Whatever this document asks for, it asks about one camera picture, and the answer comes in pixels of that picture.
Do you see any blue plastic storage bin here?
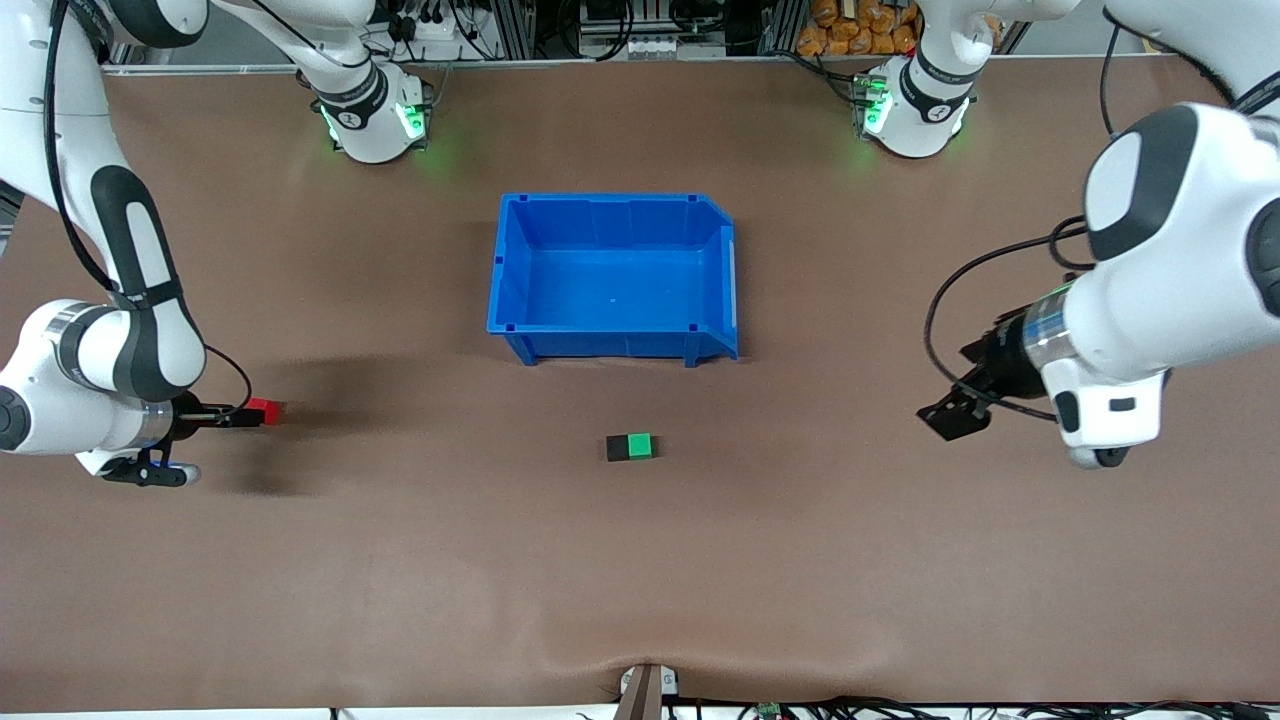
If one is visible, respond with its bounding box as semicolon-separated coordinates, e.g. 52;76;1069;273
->
486;192;741;369

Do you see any orange packaged goods pile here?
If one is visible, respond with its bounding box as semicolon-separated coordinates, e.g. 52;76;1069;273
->
797;0;921;58

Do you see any white power strip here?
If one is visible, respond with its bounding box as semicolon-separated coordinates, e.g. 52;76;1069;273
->
385;0;501;46

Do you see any black box device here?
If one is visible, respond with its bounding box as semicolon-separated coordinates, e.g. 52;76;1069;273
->
580;0;641;31

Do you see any black right camera bracket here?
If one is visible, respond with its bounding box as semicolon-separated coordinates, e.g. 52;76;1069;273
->
100;448;173;487

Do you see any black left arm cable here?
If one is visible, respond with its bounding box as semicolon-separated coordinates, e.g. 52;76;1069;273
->
923;8;1126;423

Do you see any brown camera mount post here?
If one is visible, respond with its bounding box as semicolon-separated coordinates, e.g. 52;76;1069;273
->
612;663;683;720

